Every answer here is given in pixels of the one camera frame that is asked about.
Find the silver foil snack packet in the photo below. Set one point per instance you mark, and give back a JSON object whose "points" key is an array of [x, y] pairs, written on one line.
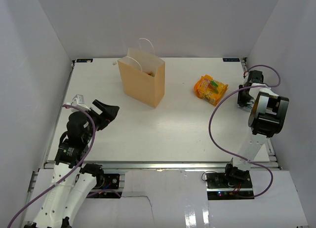
{"points": [[245, 107]]}

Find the blue label corner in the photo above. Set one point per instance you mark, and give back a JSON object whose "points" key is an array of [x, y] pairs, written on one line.
{"points": [[231, 59], [84, 60]]}

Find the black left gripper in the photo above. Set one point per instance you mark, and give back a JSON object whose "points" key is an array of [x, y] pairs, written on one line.
{"points": [[109, 113]]}

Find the orange yellow candy bag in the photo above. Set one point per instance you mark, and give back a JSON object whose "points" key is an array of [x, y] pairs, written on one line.
{"points": [[207, 88]]}

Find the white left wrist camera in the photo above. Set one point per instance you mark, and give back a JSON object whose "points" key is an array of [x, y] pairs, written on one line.
{"points": [[77, 104]]}

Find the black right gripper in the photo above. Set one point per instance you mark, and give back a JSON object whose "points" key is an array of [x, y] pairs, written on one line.
{"points": [[241, 100]]}

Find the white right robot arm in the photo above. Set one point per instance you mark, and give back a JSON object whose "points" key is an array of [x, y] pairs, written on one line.
{"points": [[267, 115]]}

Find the brown paper bag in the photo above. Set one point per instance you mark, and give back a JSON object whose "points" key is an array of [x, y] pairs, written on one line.
{"points": [[143, 76]]}

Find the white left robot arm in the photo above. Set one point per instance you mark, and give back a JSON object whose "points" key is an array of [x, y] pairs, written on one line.
{"points": [[72, 180]]}

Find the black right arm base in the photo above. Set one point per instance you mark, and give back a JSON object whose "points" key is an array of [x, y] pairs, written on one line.
{"points": [[219, 188]]}

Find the blue label left corner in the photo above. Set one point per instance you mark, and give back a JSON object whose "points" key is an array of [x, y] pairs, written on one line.
{"points": [[84, 60]]}

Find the blue label right corner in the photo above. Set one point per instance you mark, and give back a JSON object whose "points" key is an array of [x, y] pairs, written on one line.
{"points": [[231, 59]]}

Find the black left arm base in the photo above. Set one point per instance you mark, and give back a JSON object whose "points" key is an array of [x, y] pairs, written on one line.
{"points": [[107, 187]]}

